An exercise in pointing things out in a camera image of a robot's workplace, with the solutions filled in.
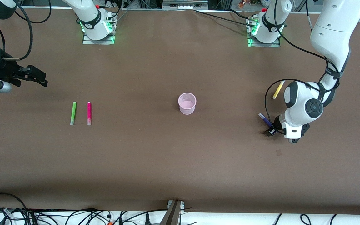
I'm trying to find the purple pen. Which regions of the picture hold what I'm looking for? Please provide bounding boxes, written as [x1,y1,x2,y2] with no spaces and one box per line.
[258,112,273,128]

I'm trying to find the pink mesh pen holder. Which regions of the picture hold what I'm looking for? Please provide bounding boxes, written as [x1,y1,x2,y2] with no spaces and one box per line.
[178,92,197,115]

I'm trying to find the yellow pen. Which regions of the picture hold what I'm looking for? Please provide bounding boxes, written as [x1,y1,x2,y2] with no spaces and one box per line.
[272,80,285,100]

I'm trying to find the green pen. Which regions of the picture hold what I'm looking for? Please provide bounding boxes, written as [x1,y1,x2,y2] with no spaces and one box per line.
[70,101,77,126]

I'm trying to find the grey power strip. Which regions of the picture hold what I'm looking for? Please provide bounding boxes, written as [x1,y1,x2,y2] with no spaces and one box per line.
[162,0,209,10]

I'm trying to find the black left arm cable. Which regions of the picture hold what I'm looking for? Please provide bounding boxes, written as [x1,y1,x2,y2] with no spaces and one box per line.
[264,14,340,135]

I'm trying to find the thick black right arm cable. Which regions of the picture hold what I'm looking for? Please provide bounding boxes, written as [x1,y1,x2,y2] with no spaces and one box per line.
[2,0,32,61]

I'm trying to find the black looped right arm cable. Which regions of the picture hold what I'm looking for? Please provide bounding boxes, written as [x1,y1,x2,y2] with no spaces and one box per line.
[13,0,52,24]

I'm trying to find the silver table edge bracket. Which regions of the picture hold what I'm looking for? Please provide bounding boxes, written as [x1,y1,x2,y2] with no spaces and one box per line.
[167,200,185,213]

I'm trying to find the short black table cable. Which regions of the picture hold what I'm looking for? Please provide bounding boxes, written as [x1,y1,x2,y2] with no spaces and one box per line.
[228,9,251,19]

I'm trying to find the long black table cable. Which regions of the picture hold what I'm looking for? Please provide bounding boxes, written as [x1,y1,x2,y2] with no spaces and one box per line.
[193,9,253,25]

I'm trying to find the dark metal post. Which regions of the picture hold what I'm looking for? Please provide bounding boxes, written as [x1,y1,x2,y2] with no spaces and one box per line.
[160,201,182,225]

